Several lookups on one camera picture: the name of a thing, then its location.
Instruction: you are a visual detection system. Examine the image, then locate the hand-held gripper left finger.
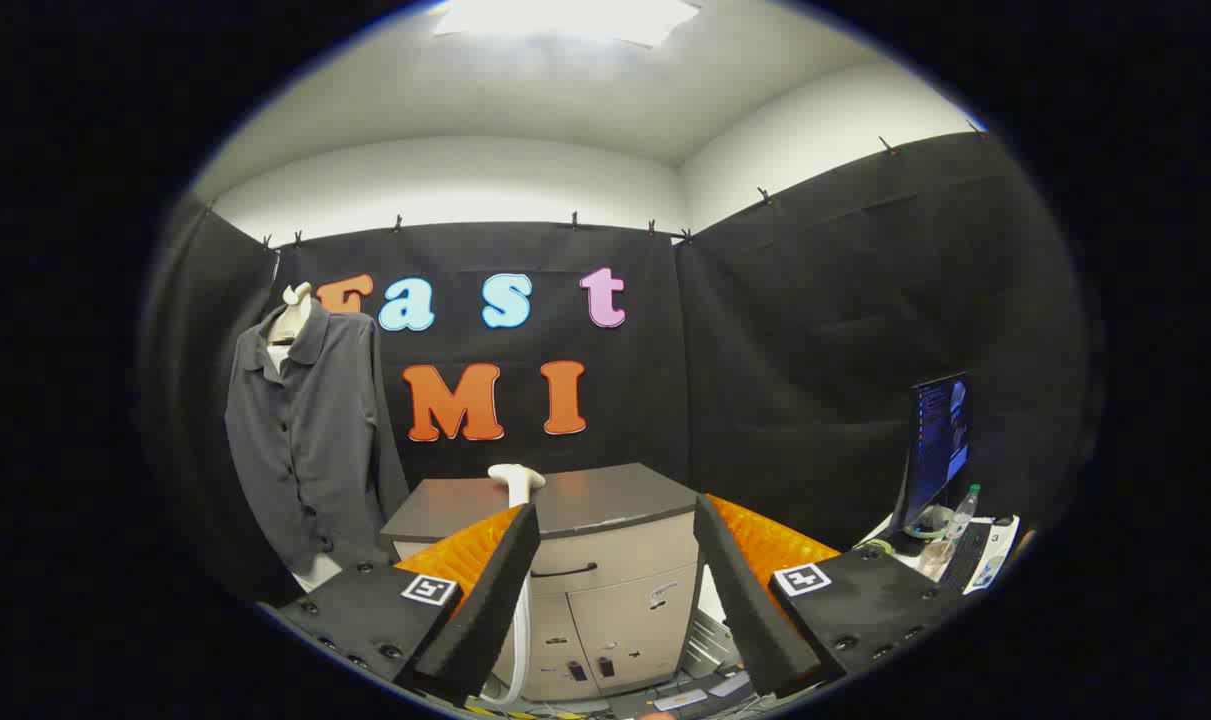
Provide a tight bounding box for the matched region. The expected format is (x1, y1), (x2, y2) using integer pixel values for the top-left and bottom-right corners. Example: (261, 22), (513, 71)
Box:
(270, 503), (543, 706)

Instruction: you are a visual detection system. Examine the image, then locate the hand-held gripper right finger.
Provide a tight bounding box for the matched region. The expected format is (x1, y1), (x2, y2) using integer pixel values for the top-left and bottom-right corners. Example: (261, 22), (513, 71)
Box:
(692, 493), (968, 699)

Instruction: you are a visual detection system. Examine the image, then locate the white garment steamer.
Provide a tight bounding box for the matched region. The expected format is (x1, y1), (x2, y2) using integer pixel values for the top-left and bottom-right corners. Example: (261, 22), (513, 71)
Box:
(480, 463), (547, 707)

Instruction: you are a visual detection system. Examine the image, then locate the grey button shirt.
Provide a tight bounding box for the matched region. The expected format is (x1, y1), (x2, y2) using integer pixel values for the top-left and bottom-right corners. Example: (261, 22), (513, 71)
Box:
(225, 297), (411, 581)

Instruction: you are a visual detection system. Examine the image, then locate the beige cabinet with grey top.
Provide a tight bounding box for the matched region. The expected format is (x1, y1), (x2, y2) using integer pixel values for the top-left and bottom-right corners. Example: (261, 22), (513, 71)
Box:
(380, 462), (706, 703)

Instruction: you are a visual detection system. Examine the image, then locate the black keyboard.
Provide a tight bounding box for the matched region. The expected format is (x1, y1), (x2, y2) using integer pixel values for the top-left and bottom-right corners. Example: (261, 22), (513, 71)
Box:
(940, 520), (996, 591)

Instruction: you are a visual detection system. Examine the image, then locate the clear plastic water bottle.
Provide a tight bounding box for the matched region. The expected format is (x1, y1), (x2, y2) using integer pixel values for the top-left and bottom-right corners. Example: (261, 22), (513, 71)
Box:
(940, 484), (982, 561)

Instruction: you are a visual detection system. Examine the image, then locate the white printed paper sheet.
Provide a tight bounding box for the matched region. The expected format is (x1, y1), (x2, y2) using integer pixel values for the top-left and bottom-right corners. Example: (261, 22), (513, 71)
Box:
(965, 515), (1021, 593)

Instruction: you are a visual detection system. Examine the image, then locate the black computer monitor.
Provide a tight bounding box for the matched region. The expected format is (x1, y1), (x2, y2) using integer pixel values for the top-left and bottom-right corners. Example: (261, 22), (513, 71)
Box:
(890, 372), (974, 536)

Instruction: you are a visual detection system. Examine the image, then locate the ceiling light panel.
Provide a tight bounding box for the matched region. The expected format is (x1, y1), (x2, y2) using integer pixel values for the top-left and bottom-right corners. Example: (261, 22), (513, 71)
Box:
(433, 0), (704, 49)

